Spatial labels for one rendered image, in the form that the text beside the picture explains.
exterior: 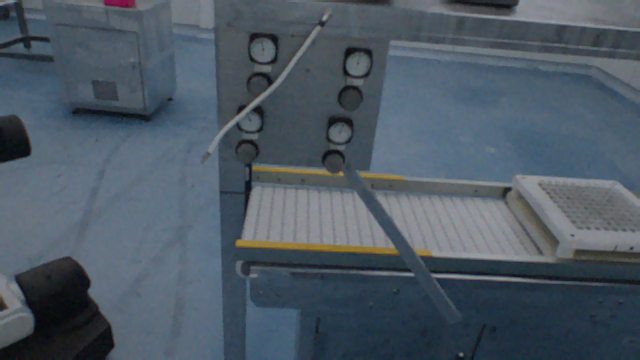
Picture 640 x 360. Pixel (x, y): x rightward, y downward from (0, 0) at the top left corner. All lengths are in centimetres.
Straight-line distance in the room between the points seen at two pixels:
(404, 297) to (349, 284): 11
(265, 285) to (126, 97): 269
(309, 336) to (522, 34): 69
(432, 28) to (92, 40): 293
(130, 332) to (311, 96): 137
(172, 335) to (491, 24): 149
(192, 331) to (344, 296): 101
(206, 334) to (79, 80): 223
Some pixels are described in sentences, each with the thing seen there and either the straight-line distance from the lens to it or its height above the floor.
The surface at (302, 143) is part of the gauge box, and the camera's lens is 64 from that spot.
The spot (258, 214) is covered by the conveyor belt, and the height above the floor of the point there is 80.
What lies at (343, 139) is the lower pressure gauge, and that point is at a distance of 63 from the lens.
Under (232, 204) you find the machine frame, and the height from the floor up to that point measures 73.
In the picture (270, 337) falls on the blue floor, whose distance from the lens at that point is 175.
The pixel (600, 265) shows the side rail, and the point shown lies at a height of 83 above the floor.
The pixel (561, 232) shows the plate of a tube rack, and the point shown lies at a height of 87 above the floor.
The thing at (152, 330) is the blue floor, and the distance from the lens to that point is 182.
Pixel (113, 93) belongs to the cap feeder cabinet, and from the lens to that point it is 344.
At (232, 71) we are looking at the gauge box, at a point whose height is 114.
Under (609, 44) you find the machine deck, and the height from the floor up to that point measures 122.
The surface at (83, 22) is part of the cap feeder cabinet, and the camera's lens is 339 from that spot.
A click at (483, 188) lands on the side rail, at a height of 82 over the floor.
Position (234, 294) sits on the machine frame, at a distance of 126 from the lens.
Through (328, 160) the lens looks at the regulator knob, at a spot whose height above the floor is 103.
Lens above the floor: 132
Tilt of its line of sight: 29 degrees down
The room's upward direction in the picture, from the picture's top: 6 degrees clockwise
